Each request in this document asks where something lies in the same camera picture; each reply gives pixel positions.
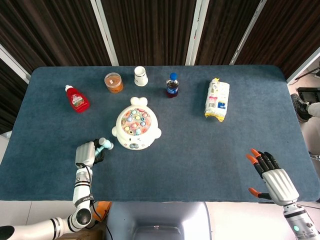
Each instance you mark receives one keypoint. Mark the orange device under table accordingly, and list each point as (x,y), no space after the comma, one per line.
(103,210)

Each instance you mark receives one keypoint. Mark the clear jar orange contents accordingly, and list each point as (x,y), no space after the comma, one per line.
(114,83)

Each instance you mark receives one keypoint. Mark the grey robot torso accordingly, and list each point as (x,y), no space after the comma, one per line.
(158,217)

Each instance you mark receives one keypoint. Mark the cardboard box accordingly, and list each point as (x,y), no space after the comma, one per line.
(80,235)

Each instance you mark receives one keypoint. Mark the red ketchup bottle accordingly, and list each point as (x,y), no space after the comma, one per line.
(78,101)

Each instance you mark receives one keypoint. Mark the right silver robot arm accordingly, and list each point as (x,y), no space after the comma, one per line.
(298,222)

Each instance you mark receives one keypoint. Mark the black box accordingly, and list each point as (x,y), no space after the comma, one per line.
(310,91)

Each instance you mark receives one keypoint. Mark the white partition post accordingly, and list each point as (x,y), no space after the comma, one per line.
(12,62)
(247,32)
(105,32)
(196,32)
(303,66)

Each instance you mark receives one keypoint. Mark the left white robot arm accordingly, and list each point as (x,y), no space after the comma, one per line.
(81,195)

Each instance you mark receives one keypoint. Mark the white seal whack-a-mole toy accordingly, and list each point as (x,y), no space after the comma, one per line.
(136,132)

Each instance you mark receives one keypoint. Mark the grey black shoe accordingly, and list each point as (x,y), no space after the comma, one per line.
(300,106)

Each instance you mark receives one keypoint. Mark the white paper cup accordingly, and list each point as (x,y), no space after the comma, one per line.
(140,77)

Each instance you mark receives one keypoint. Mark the cola bottle blue cap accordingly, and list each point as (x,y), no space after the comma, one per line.
(172,88)

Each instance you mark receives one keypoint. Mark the light blue toy hammer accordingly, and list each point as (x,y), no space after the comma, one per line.
(105,143)

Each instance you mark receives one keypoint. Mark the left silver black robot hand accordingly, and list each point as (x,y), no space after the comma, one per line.
(85,153)

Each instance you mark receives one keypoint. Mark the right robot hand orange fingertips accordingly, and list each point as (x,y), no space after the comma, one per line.
(278,185)

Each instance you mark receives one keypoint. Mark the dark brown slatted panel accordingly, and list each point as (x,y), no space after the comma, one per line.
(150,32)
(10,100)
(285,32)
(50,32)
(222,32)

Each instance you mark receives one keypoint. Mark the white yellow snack package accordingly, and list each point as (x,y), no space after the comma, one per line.
(217,100)

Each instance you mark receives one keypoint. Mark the person's leg light trousers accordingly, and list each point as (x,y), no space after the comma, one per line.
(315,108)

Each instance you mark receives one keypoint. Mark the blue table cloth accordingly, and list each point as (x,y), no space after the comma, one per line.
(187,162)

